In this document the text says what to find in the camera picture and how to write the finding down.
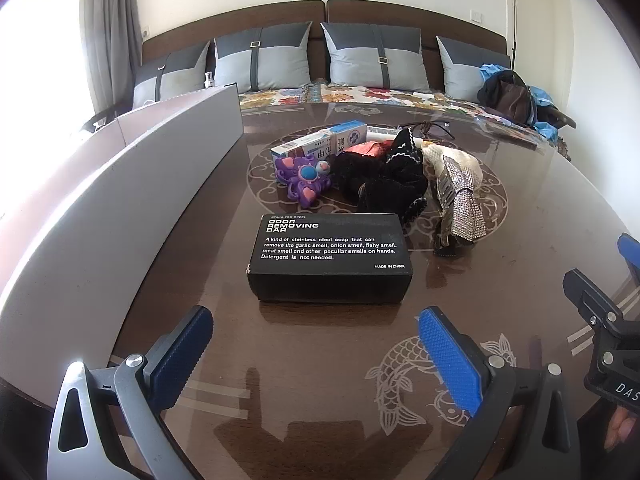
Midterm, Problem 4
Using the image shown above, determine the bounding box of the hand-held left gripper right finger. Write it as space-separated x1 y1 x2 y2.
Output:
418 306 584 480

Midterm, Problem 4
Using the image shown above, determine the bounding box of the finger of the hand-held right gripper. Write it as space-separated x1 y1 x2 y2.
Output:
617 232 640 286
562 268 640 342

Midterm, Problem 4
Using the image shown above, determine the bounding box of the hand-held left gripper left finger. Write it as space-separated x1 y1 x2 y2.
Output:
47 305 215 480

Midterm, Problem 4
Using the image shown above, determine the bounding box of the rhinestone bow hair clip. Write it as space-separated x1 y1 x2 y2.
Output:
431 155 487 259

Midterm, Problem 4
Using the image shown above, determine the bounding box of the black printed soap box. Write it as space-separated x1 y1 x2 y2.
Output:
245 212 414 303

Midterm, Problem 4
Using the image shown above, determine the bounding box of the white cardboard box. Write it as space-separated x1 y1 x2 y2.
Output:
0 84 245 411

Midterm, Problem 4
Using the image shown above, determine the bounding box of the black velvet scrunchie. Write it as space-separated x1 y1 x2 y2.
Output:
332 152 429 223

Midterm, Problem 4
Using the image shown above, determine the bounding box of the purple plastic toy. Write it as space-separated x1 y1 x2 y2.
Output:
272 155 335 207

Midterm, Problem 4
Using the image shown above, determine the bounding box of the red candy packet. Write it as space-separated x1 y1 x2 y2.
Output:
345 141 391 159

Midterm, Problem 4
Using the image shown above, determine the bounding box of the brown patterned desktop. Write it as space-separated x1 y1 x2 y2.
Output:
0 101 640 480

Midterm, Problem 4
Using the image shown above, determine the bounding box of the person's right hand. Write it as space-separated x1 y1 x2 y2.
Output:
606 403 638 453

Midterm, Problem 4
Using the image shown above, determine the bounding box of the dark brown bag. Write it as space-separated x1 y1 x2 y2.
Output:
477 70 539 127

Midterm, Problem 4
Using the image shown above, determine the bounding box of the blue and white medicine box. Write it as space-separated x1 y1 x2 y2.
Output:
270 120 368 167

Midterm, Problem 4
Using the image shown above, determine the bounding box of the grey two-tone pillow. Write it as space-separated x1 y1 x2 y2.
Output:
132 40 211 111
214 21 314 95
436 35 512 103
320 21 431 94

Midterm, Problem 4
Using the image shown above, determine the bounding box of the dark wooden armrest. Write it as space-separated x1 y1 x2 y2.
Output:
80 106 122 134

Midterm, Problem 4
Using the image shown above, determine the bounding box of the white door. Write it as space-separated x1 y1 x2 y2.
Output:
507 0 572 91

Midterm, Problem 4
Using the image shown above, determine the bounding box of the floral blanket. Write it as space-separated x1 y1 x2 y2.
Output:
237 82 566 147

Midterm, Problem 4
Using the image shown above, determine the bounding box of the grey curtain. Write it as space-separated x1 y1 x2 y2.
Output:
79 0 144 111

